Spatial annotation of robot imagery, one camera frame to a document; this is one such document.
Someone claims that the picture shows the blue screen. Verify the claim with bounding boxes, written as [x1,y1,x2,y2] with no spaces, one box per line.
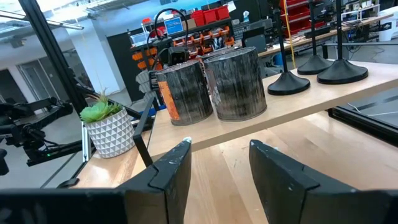
[164,17,185,35]

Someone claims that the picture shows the black metal candlestick holder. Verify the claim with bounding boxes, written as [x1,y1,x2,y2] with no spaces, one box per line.
[267,0,311,96]
[317,0,369,85]
[297,0,334,76]

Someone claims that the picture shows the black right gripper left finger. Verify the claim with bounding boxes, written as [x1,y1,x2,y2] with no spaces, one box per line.
[116,136,193,224]

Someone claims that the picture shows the light wooden riser shelf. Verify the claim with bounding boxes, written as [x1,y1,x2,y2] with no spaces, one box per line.
[132,58,398,169]

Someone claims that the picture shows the grey glass candle jar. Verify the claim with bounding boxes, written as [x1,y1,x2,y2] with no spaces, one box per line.
[203,45,268,122]

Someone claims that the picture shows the yellow extension cable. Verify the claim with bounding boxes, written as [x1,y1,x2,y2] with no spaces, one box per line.
[282,0,297,69]

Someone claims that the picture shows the red plastic storage bin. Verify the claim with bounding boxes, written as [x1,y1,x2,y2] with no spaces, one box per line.
[216,6,231,21]
[203,9,218,25]
[191,11,206,27]

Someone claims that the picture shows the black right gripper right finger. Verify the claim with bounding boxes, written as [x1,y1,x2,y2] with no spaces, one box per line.
[248,139,356,224]

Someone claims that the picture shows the long wooden workbench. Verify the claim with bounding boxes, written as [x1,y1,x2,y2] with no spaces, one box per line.
[257,12,398,60]

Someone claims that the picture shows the black machinery with cables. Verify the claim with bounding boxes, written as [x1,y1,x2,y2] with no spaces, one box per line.
[0,96,82,177]

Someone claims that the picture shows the green succulent in white pot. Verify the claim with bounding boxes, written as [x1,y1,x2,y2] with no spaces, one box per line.
[79,88,136,159]

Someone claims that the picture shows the storage rack with orange bins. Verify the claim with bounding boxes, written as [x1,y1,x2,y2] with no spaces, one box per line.
[107,6,237,103]

